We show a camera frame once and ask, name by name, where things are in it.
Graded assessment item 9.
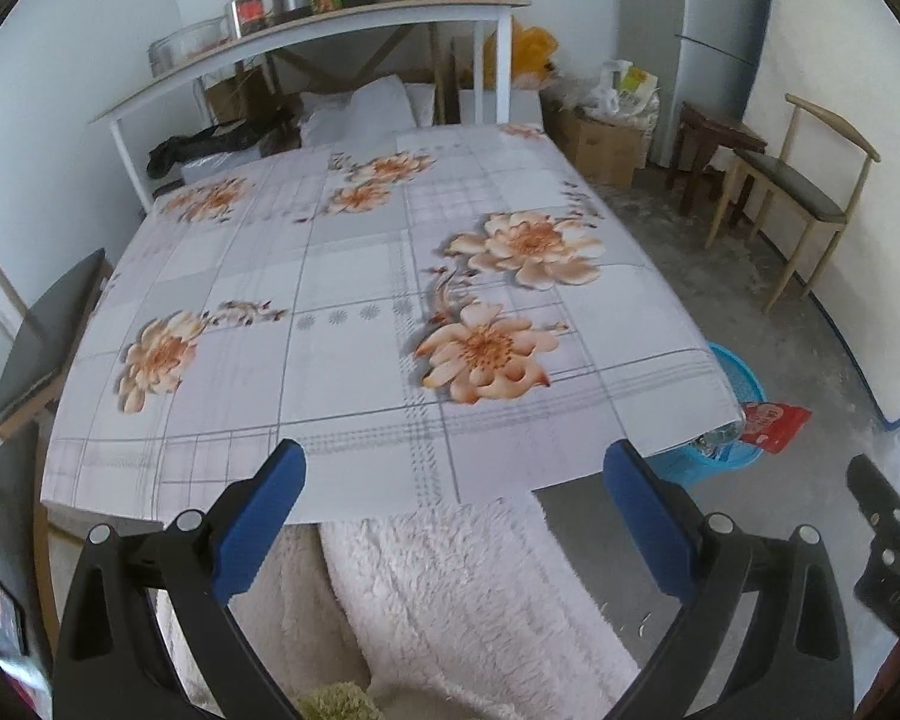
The cardboard box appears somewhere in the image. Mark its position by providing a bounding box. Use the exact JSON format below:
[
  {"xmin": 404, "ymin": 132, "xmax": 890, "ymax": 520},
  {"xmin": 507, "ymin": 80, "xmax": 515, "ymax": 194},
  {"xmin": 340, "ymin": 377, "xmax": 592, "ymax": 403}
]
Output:
[{"xmin": 551, "ymin": 109, "xmax": 650, "ymax": 188}]

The brown wooden stool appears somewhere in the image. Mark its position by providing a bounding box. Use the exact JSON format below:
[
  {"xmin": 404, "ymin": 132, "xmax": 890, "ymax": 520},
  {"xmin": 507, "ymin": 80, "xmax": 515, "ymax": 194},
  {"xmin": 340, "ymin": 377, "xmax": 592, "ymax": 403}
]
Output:
[{"xmin": 666, "ymin": 101, "xmax": 767, "ymax": 215}]

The yellow bag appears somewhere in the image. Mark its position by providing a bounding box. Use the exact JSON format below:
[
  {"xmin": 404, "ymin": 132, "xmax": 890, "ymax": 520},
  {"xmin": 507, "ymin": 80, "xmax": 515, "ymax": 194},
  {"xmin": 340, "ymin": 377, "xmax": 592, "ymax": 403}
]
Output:
[{"xmin": 484, "ymin": 26, "xmax": 556, "ymax": 87}]

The white plastic bag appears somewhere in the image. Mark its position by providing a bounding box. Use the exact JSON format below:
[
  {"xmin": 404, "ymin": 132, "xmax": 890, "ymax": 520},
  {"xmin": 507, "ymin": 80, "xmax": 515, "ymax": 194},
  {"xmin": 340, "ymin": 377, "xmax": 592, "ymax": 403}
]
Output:
[{"xmin": 581, "ymin": 60, "xmax": 661, "ymax": 121}]

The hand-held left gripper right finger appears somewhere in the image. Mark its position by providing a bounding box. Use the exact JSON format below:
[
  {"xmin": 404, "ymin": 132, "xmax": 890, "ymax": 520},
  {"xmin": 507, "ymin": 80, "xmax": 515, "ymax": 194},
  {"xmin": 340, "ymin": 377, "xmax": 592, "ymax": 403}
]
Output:
[{"xmin": 604, "ymin": 440, "xmax": 856, "ymax": 720}]

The blue plastic basket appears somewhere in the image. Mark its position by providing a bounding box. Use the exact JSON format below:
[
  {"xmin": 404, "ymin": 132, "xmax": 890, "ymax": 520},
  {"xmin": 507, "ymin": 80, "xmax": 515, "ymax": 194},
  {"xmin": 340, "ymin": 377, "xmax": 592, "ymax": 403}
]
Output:
[{"xmin": 656, "ymin": 343, "xmax": 767, "ymax": 485}]

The upright mattress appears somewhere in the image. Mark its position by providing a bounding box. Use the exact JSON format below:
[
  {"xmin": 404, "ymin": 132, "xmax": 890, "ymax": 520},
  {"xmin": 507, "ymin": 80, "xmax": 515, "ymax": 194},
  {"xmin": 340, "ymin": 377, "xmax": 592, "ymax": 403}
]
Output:
[{"xmin": 742, "ymin": 0, "xmax": 900, "ymax": 428}]

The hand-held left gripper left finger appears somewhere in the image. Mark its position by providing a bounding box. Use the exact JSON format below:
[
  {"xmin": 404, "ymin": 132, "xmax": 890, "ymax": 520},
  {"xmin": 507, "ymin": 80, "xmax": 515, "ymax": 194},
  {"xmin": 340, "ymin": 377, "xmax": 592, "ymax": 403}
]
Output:
[{"xmin": 52, "ymin": 439, "xmax": 307, "ymax": 720}]

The red jar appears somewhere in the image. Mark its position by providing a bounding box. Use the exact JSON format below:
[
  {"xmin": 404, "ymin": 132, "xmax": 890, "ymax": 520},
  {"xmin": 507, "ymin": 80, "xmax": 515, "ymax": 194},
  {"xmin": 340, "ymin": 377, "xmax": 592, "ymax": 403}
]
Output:
[{"xmin": 230, "ymin": 0, "xmax": 266, "ymax": 36}]

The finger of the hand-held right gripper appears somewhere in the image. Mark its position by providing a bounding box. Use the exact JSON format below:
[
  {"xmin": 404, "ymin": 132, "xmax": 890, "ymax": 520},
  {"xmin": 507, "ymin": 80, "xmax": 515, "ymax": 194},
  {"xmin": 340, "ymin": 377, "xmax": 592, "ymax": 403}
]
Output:
[{"xmin": 846, "ymin": 454, "xmax": 900, "ymax": 538}]

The white pillow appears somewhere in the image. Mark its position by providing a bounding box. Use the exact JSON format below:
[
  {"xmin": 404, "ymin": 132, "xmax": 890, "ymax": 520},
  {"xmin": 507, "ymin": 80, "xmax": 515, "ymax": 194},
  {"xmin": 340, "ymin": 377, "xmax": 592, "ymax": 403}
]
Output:
[{"xmin": 300, "ymin": 75, "xmax": 436, "ymax": 147}]

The wooden chair dark seat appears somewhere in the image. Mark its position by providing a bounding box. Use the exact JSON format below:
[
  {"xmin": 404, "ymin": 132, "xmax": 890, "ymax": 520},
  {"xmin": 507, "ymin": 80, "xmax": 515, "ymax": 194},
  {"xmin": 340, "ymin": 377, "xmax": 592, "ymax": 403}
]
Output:
[
  {"xmin": 0, "ymin": 221, "xmax": 113, "ymax": 443},
  {"xmin": 705, "ymin": 94, "xmax": 882, "ymax": 314}
]

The white fluffy robe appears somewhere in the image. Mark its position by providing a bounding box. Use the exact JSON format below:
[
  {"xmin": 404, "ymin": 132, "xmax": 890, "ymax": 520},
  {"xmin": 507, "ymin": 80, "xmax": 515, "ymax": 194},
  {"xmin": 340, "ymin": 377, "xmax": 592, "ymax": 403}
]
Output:
[{"xmin": 157, "ymin": 495, "xmax": 642, "ymax": 720}]

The red snack bag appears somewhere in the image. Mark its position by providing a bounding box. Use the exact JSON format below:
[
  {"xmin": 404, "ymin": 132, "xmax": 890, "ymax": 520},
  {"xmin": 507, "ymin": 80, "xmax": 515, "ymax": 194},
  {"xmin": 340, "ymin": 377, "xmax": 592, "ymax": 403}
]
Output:
[{"xmin": 739, "ymin": 401, "xmax": 812, "ymax": 455}]

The white desk wooden top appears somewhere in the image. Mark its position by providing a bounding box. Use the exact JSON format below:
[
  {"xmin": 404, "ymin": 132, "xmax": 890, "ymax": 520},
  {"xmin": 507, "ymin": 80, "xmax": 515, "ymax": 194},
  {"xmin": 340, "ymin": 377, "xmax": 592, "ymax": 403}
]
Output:
[{"xmin": 90, "ymin": 0, "xmax": 533, "ymax": 215}]

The grey fridge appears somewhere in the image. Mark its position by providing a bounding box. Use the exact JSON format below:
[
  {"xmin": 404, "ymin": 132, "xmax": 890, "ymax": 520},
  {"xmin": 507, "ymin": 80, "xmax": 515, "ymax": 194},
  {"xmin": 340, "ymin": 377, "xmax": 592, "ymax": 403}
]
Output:
[{"xmin": 649, "ymin": 0, "xmax": 779, "ymax": 166}]

